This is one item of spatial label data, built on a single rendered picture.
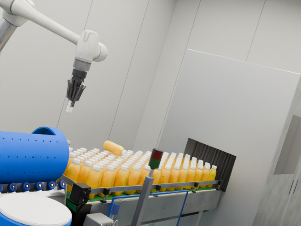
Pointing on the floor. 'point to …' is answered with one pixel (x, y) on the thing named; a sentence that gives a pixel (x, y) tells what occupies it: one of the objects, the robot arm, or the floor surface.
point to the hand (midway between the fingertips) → (70, 106)
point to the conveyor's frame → (190, 201)
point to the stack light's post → (142, 201)
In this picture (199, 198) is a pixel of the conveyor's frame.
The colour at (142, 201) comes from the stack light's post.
